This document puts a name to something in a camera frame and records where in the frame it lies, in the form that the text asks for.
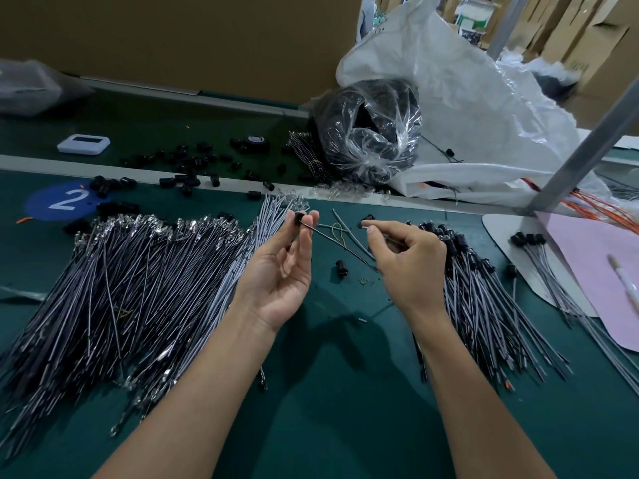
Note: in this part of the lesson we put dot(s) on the person's right hand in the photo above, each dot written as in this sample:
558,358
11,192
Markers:
414,269

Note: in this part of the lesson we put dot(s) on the black plastic caps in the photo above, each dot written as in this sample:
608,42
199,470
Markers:
185,177

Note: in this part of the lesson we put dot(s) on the brown cardboard panel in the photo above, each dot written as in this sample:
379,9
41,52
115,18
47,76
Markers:
200,40

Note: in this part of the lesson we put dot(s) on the grey metal frame post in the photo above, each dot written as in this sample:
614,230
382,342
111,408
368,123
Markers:
587,144
509,25

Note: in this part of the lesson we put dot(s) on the clear plastic strip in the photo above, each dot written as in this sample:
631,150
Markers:
20,293

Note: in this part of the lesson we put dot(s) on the small white timer device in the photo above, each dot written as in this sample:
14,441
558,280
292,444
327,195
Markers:
83,144

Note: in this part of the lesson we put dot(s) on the stack of cardboard boxes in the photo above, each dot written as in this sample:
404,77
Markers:
604,40

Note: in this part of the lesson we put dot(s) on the crumpled clear plastic bag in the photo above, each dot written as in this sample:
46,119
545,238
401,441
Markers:
32,86

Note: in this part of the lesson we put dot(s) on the white pen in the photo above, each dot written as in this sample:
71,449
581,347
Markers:
626,284

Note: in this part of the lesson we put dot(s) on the pink paper sheet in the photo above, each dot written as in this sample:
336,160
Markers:
594,274

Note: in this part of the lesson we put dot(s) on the large white plastic sack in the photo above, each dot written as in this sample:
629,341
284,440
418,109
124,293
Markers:
479,104

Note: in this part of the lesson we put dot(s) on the clear bag with black contents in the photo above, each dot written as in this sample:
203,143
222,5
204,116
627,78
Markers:
366,132

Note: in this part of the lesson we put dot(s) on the person's right forearm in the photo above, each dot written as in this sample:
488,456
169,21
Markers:
479,404

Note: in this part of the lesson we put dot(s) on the person's left hand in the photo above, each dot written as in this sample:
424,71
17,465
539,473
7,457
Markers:
275,279

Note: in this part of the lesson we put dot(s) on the blue round number sticker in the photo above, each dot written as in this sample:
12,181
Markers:
62,200

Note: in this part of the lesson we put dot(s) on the person's left forearm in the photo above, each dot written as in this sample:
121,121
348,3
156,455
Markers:
170,414

